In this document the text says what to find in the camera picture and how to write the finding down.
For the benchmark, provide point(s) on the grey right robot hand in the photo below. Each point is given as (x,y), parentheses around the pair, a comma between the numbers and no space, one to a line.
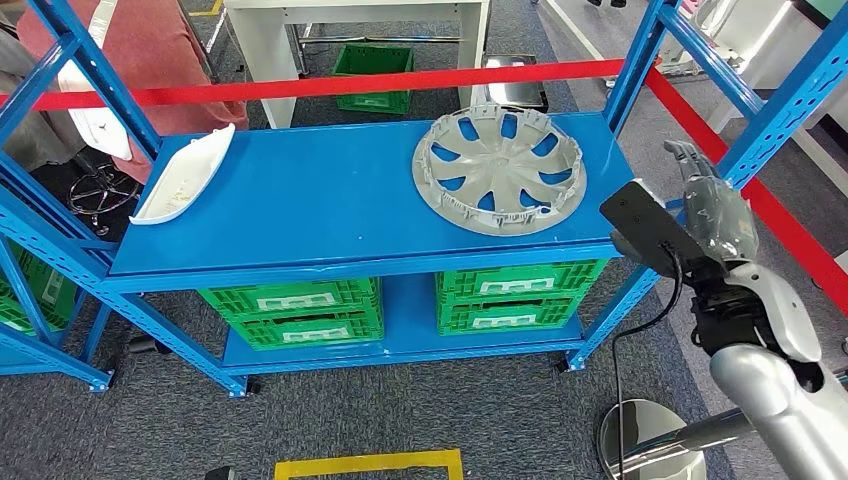
(719,218)

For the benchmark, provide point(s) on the silver plastic hubcap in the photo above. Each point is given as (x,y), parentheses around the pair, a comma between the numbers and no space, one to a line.
(497,166)

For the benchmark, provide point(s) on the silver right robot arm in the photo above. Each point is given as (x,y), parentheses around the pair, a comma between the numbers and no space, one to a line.
(782,411)

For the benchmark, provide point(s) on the white workbench green top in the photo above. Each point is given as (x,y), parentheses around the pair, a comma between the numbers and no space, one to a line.
(775,40)

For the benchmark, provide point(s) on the dark metal box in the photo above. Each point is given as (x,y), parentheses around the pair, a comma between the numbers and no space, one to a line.
(513,89)

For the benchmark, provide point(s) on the green plastic crate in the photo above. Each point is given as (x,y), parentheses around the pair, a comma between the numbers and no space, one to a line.
(457,285)
(457,321)
(361,331)
(358,295)
(371,60)
(40,291)

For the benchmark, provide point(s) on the yellow floor tape square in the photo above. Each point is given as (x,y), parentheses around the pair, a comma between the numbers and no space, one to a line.
(371,458)

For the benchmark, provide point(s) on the white table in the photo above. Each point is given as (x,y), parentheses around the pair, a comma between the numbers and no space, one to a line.
(265,53)

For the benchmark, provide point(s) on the white boat-shaped plastic shell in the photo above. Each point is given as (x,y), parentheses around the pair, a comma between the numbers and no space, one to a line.
(179,179)

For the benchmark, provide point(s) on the yellow floor tape strip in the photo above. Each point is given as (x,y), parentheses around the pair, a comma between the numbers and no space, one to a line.
(208,10)

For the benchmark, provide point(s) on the person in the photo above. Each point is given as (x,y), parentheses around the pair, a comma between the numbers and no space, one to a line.
(30,142)
(159,60)

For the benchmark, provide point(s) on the black cylindrical object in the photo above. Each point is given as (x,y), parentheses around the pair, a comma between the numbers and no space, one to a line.
(142,345)

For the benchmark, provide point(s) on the chrome chair base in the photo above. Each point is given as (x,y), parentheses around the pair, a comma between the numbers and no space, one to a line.
(99,192)

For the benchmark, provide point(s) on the white elongated plastic cover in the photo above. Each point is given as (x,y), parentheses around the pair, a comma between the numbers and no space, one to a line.
(99,132)

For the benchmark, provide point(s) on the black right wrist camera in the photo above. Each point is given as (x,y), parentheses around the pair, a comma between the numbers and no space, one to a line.
(646,218)

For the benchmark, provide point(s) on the chrome stanchion post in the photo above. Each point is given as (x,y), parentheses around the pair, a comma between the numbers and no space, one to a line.
(652,430)

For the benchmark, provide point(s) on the white cart frame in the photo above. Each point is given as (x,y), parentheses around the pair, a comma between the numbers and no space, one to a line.
(573,30)

